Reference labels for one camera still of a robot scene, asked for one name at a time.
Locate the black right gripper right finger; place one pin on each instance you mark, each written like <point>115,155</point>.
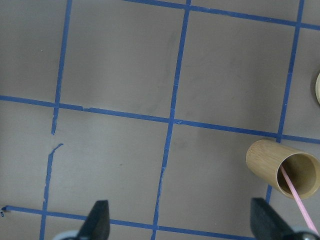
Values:
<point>267,224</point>

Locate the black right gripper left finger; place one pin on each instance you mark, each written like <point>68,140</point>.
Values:
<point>97,223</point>

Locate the pink chopstick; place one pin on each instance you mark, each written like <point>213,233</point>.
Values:
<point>299,202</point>

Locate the bamboo cylinder holder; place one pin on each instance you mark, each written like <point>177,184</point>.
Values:
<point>266,157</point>

